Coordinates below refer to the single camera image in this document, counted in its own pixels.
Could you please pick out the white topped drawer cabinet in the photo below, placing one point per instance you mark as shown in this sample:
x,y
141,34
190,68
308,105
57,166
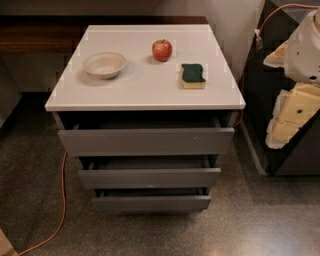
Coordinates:
x,y
146,93

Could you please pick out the red apple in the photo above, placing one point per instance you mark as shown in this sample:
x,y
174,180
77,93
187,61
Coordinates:
x,y
162,50

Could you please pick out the dark wooden bench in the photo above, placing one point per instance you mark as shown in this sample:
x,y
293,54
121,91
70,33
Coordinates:
x,y
61,34

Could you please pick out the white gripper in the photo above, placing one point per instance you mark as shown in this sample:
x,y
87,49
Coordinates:
x,y
304,55

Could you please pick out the beige paper bowl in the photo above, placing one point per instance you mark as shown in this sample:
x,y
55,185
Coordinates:
x,y
106,65

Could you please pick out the green yellow sponge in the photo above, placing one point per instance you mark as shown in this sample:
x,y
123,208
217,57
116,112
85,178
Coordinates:
x,y
192,76

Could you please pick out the grey top drawer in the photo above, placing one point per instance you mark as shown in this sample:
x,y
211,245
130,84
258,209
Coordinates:
x,y
147,141

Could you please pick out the grey middle drawer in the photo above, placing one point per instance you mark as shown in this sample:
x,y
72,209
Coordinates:
x,y
149,172

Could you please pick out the grey bottom drawer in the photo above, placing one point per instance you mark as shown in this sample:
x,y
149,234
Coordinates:
x,y
151,200

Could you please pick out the grey drawer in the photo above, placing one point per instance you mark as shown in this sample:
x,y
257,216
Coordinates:
x,y
147,141
151,200
149,172

